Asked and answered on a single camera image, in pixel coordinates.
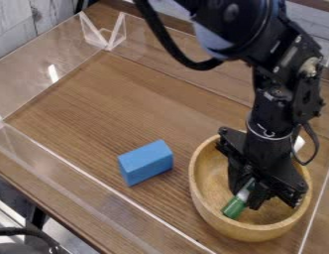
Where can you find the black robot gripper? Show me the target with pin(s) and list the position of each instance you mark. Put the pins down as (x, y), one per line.
(263, 168)

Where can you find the green Expo marker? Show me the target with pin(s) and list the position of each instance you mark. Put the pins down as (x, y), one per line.
(239, 201)

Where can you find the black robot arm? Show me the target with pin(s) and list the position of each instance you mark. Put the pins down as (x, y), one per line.
(250, 30)

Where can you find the blue foam block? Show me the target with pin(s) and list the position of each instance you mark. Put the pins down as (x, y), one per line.
(146, 162)

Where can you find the clear acrylic tray wall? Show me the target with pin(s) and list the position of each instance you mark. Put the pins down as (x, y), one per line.
(91, 91)

